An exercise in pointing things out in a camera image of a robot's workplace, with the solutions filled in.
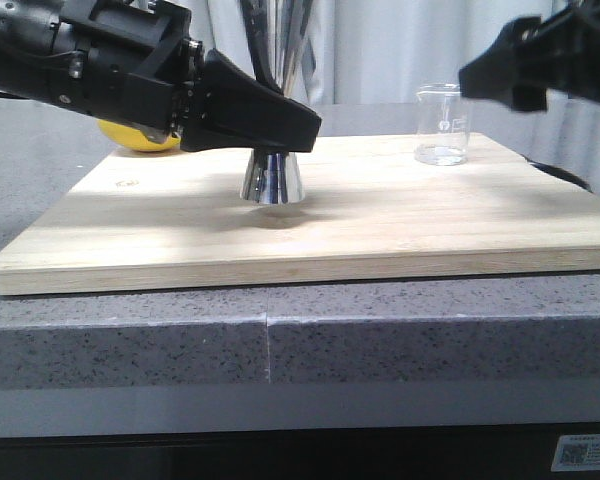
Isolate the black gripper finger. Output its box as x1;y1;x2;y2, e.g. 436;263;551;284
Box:
179;49;321;152
239;0;283;94

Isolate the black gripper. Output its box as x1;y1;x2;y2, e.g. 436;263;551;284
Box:
0;1;204;143
458;1;600;113

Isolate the steel double jigger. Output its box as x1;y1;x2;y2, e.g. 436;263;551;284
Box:
241;0;313;205

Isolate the small glass beaker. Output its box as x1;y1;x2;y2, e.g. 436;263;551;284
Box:
415;83;470;166

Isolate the yellow lemon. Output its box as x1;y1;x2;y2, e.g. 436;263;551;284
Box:
96;119;180;152

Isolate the black cutting board loop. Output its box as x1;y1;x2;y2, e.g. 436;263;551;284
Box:
523;155;592;193

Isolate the grey curtain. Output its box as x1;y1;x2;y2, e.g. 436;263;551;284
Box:
189;0;600;106

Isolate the wooden cutting board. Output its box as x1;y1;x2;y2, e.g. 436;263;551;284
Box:
0;133;600;296

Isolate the white QR code sticker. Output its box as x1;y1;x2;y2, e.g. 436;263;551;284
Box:
551;434;600;472

